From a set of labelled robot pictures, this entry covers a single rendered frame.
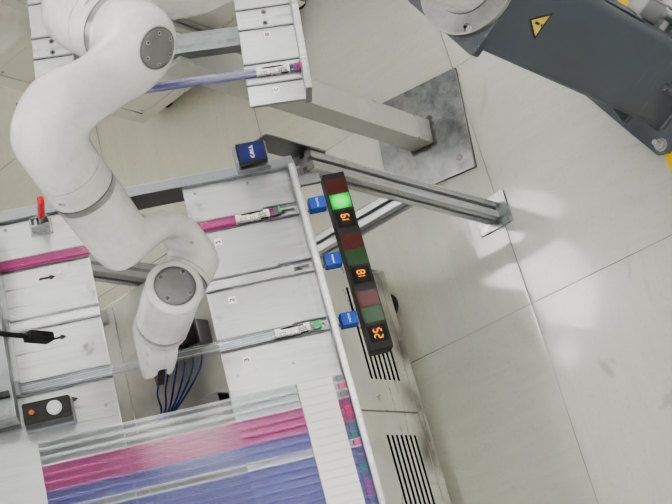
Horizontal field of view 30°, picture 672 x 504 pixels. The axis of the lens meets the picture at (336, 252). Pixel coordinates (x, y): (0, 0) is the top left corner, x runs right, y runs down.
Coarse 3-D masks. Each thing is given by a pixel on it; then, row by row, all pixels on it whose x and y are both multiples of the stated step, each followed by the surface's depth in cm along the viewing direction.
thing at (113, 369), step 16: (256, 336) 210; (272, 336) 210; (192, 352) 208; (208, 352) 209; (96, 368) 206; (112, 368) 206; (128, 368) 206; (32, 384) 204; (48, 384) 204; (64, 384) 205
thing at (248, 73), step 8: (296, 64) 224; (232, 72) 223; (240, 72) 223; (248, 72) 223; (176, 80) 222; (184, 80) 222; (192, 80) 223; (200, 80) 223; (208, 80) 223; (216, 80) 223; (224, 80) 223; (232, 80) 224; (152, 88) 222; (160, 88) 222; (168, 88) 222; (176, 88) 223; (16, 104) 221
